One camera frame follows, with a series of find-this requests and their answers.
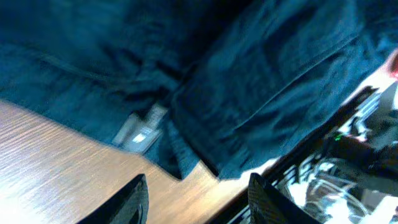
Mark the dark blue shirt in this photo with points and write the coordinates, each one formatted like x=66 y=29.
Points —
x=242 y=81

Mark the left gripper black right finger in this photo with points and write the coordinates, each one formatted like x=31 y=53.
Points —
x=268 y=206

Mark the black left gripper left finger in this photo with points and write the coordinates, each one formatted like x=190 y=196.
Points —
x=129 y=205

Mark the white garment care label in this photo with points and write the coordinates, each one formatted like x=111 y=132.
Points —
x=137 y=135

